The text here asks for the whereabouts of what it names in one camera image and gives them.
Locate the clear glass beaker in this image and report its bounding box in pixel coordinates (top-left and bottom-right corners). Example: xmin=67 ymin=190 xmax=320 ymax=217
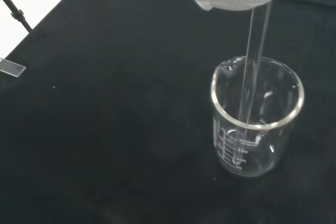
xmin=209 ymin=55 xmax=305 ymax=178

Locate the black bench cloth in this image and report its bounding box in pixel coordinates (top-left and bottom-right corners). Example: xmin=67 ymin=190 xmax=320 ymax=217
xmin=0 ymin=0 xmax=336 ymax=224

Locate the clear acrylic cloth clip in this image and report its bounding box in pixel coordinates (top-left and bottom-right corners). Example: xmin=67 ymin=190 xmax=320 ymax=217
xmin=0 ymin=57 xmax=27 ymax=78

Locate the black camera tripod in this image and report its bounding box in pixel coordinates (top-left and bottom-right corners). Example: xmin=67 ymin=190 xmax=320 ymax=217
xmin=0 ymin=0 xmax=33 ymax=31

